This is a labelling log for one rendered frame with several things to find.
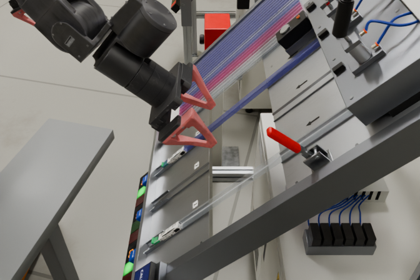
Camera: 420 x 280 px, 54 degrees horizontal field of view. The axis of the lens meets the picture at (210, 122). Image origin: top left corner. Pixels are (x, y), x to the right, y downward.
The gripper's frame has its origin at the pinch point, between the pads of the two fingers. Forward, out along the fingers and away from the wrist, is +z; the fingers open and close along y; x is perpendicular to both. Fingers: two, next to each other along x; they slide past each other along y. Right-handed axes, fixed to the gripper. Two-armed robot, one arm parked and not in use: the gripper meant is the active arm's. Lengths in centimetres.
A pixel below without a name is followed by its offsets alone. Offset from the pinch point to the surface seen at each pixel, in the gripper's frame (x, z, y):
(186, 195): 22.6, 13.2, 7.2
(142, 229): 34.6, 10.8, 4.4
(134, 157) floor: 104, 41, 103
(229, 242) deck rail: 11.2, 14.0, -10.2
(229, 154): 71, 76, 104
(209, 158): 15.6, 13.5, 13.3
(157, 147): 34.2, 11.3, 30.8
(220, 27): 18, 21, 91
